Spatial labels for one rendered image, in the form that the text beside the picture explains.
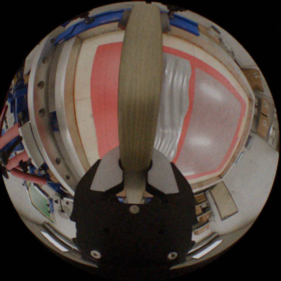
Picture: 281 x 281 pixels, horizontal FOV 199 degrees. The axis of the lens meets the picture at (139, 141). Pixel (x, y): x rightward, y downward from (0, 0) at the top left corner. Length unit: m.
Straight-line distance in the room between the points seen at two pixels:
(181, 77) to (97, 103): 0.18
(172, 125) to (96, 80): 0.19
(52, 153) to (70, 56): 0.23
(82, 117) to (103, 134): 0.07
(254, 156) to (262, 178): 0.81
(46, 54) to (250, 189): 4.19
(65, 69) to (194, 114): 0.30
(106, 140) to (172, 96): 0.17
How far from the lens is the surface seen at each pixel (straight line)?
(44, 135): 0.24
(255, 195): 3.97
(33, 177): 0.68
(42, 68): 0.27
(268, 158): 3.70
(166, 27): 0.16
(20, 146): 0.78
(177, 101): 0.18
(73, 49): 0.25
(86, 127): 0.21
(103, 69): 0.19
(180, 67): 0.20
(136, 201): 0.17
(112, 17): 0.24
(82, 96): 0.20
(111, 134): 0.19
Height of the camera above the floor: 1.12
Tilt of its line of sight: 61 degrees down
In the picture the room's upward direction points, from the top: 179 degrees clockwise
